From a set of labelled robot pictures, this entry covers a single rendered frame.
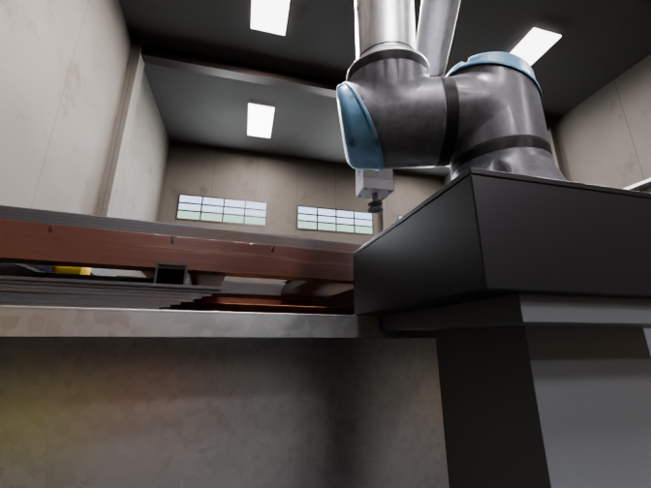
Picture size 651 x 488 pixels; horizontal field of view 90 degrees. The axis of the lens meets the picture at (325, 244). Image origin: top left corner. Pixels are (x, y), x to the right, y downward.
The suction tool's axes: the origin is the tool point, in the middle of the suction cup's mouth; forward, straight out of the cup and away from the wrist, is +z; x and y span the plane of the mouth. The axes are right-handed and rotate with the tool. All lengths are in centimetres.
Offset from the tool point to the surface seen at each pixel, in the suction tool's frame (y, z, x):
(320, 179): -151, -432, -811
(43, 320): 51, 31, 36
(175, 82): 222, -497, -563
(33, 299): 56, 28, 29
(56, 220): 64, 13, 13
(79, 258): 58, 20, 16
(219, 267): 36.4, 20.0, 13.6
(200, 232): 41.1, 12.3, 9.7
